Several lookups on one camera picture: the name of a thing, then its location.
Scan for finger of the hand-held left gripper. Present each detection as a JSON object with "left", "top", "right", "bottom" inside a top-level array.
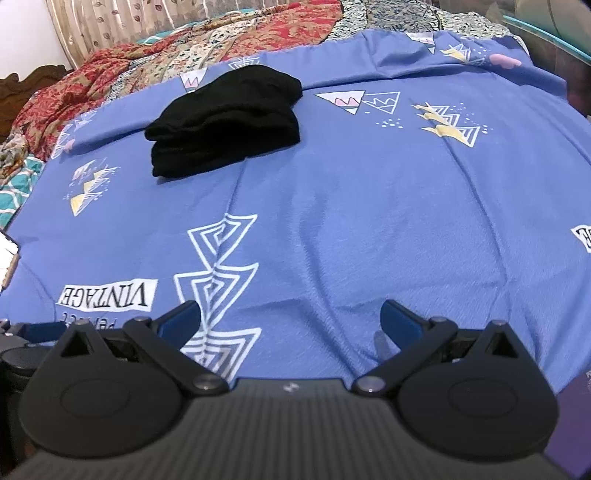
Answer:
[{"left": 21, "top": 321, "right": 69, "bottom": 344}]

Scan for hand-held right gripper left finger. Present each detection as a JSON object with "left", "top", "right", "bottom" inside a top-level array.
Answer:
[{"left": 59, "top": 300, "right": 230, "bottom": 394}]

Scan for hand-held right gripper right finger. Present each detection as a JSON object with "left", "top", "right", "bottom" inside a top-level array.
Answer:
[{"left": 351, "top": 299, "right": 528, "bottom": 396}]

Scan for black pants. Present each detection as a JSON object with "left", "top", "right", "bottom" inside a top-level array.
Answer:
[{"left": 144, "top": 65, "right": 304, "bottom": 178}]

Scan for white flat object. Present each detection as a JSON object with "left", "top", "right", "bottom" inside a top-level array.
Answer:
[{"left": 0, "top": 230, "right": 20, "bottom": 289}]

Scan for blue printed bedsheet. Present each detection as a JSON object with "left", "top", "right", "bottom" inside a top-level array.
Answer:
[{"left": 0, "top": 28, "right": 591, "bottom": 393}]

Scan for teal patterned cloth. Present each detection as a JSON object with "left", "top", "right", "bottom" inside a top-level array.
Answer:
[{"left": 0, "top": 154, "right": 44, "bottom": 229}]

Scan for purple cloth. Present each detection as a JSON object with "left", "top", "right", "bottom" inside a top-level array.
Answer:
[{"left": 545, "top": 369, "right": 591, "bottom": 480}]

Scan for carved wooden headboard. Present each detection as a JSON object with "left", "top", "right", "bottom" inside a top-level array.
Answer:
[{"left": 0, "top": 65, "right": 72, "bottom": 141}]

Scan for red floral quilt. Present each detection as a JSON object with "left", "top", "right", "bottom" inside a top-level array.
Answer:
[{"left": 0, "top": 0, "right": 522, "bottom": 185}]

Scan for beige patterned curtain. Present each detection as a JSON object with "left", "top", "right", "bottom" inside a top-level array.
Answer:
[{"left": 44, "top": 0, "right": 278, "bottom": 70}]

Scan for teal-edged storage box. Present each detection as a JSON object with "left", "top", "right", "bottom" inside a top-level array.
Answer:
[{"left": 502, "top": 14, "right": 591, "bottom": 84}]

